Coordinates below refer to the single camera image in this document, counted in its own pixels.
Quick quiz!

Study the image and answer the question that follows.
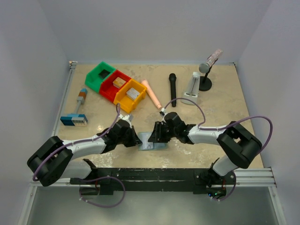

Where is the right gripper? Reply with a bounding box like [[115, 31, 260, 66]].
[[148, 121, 178, 143]]

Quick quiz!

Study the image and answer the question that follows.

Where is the sage green card holder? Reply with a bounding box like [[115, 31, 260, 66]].
[[138, 132, 168, 151]]

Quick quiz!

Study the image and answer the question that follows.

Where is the white credit card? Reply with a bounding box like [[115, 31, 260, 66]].
[[140, 132, 154, 150]]

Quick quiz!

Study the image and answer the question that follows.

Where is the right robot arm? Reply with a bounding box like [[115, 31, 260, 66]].
[[148, 112, 263, 187]]

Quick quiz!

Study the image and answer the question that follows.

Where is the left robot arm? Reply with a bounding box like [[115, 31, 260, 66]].
[[27, 119, 142, 187]]

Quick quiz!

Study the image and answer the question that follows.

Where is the yellow plastic bin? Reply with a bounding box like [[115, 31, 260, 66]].
[[113, 79, 147, 113]]

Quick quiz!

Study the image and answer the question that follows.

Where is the block in yellow bin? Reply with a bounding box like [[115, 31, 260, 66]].
[[126, 88, 140, 101]]

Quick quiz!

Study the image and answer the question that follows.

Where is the pink microphone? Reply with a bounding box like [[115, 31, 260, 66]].
[[141, 80, 162, 109]]

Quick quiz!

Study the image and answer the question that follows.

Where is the grey metronome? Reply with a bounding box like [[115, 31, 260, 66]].
[[181, 72, 200, 105]]

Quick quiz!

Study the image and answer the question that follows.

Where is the black microphone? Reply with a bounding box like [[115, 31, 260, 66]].
[[169, 73, 177, 107]]

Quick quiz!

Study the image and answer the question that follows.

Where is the block in red bin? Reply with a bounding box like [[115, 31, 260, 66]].
[[113, 77, 126, 89]]

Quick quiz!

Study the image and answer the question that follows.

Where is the toy block hammer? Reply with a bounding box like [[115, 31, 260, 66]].
[[60, 88, 88, 127]]

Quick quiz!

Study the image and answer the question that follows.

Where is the black microphone stand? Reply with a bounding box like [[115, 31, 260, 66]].
[[199, 61, 212, 91]]

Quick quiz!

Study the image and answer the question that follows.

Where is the green plastic bin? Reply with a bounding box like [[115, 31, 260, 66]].
[[85, 61, 116, 92]]

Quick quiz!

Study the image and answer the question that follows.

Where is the glitter microphone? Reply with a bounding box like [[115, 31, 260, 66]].
[[199, 49, 223, 74]]

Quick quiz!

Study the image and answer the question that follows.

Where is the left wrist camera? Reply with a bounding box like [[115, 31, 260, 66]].
[[118, 114, 133, 124]]

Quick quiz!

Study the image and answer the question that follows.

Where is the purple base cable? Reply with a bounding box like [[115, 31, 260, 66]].
[[79, 176, 127, 208]]

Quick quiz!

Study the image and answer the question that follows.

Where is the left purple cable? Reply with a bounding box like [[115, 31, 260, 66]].
[[32, 103, 121, 182]]

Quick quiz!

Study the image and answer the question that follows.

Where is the aluminium frame rail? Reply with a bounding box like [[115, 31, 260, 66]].
[[17, 61, 78, 225]]

